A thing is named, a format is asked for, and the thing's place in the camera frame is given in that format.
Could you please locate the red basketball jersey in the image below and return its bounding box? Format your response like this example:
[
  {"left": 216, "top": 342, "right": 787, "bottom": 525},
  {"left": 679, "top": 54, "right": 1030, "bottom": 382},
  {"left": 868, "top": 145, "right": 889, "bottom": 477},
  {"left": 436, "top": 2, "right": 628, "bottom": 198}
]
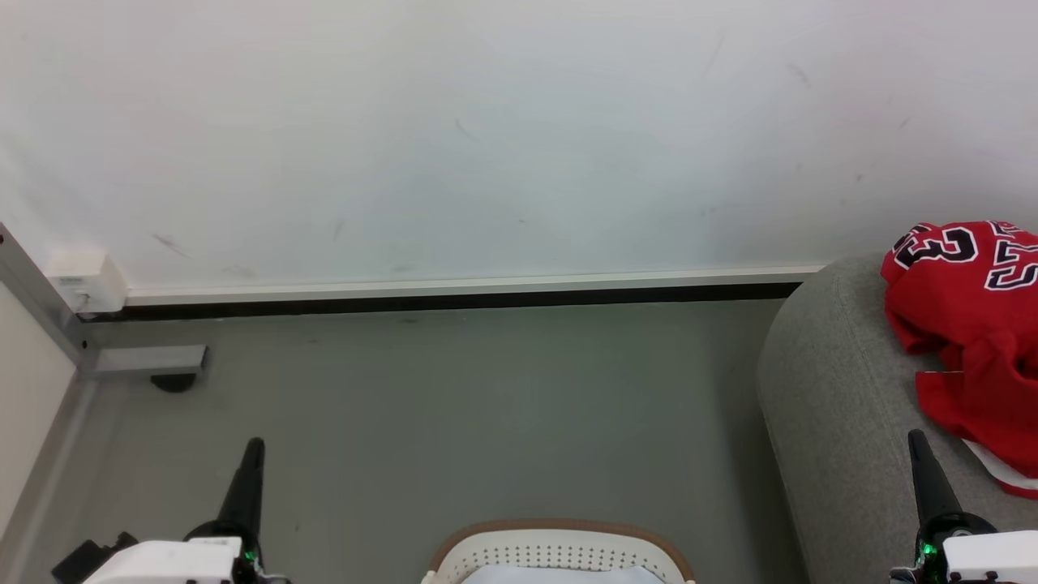
[{"left": 881, "top": 220, "right": 1038, "bottom": 499}]

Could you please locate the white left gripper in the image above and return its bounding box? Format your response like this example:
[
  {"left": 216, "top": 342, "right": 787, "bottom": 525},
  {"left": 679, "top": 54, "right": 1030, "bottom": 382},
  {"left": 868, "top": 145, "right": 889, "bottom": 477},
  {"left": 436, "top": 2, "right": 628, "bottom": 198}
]
[{"left": 81, "top": 437, "right": 267, "bottom": 584}]

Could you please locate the white and black baseboard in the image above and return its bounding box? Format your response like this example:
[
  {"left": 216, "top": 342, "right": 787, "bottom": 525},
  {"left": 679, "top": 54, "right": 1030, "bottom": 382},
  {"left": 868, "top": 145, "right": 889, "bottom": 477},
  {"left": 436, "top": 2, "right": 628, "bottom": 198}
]
[{"left": 81, "top": 263, "right": 828, "bottom": 322}]

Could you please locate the white wall box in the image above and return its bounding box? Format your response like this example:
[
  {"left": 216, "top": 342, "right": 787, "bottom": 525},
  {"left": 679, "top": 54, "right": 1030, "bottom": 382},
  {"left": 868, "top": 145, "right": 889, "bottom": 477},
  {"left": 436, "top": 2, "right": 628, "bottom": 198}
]
[{"left": 45, "top": 249, "right": 131, "bottom": 316}]

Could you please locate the grey fabric sofa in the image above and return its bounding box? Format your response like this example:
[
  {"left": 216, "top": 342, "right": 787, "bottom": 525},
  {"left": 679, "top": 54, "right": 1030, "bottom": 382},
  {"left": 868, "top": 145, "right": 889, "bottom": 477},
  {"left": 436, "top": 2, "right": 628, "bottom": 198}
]
[{"left": 756, "top": 250, "right": 1038, "bottom": 584}]

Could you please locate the white perforated laundry basket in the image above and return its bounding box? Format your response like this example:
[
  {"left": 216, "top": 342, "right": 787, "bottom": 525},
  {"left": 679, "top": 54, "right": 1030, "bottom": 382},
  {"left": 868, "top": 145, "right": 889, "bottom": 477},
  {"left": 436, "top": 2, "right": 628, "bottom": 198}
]
[{"left": 420, "top": 519, "right": 697, "bottom": 584}]

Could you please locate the grey metal frame foot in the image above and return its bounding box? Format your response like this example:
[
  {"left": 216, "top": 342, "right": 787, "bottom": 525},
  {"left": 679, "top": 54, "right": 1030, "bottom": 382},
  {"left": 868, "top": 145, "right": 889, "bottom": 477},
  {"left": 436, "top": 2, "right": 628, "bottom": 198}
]
[{"left": 0, "top": 222, "right": 208, "bottom": 379}]

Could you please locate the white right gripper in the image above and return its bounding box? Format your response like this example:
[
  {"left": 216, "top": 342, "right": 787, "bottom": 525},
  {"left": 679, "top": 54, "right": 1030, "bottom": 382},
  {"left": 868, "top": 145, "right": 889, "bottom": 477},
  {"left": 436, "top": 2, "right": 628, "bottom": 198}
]
[{"left": 890, "top": 429, "right": 1038, "bottom": 584}]

